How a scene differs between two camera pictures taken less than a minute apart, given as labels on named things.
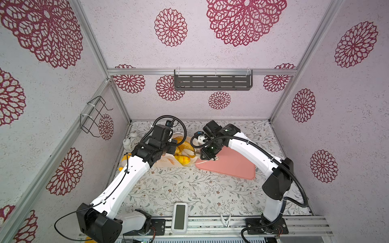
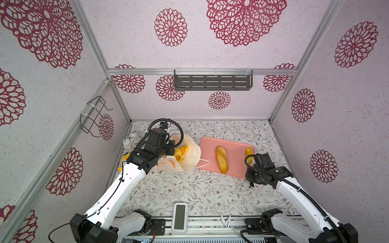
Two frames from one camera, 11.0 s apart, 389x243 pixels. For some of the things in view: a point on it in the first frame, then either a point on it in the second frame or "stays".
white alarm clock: (129, 143) stays
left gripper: (171, 150) stays
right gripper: (206, 155) → (247, 176)
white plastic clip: (226, 223) stays
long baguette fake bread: (179, 139) → (222, 159)
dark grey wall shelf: (213, 82) stays
